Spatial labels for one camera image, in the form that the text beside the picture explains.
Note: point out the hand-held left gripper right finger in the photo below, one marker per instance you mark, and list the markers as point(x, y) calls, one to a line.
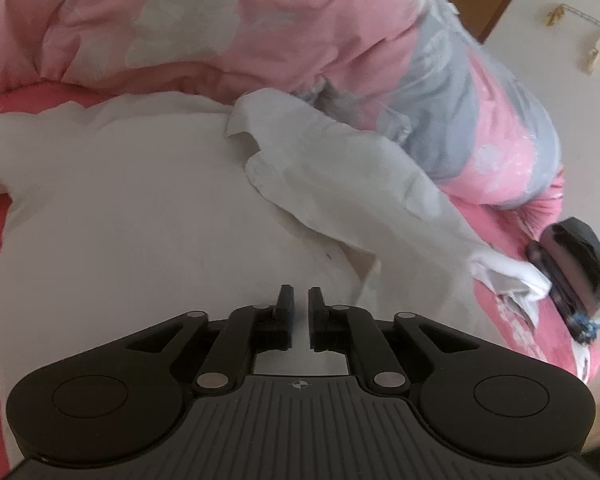
point(315, 310)

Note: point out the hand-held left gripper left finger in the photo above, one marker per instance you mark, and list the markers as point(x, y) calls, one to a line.
point(286, 310)

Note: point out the white shirt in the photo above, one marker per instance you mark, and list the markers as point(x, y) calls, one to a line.
point(130, 210)

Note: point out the black bag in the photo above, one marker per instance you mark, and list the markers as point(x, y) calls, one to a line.
point(580, 260)

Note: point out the pink and grey floral quilt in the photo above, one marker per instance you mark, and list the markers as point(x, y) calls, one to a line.
point(230, 25)

